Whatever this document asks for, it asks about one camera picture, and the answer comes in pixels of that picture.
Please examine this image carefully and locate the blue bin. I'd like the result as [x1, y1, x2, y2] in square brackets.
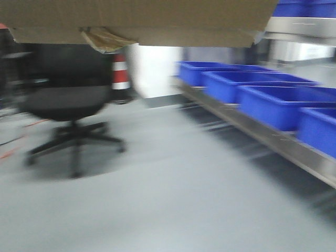
[297, 108, 335, 158]
[202, 71, 320, 103]
[177, 61, 277, 87]
[238, 85, 335, 131]

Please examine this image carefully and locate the red white traffic cone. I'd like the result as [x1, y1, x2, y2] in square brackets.
[111, 54, 131, 90]

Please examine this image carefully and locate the stainless steel shelf rail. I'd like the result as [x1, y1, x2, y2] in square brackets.
[172, 77, 335, 188]

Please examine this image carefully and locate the torn plain cardboard box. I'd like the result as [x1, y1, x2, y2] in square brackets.
[1, 1, 277, 47]

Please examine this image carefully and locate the black swivel chair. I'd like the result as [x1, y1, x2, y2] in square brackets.
[23, 44, 125, 178]

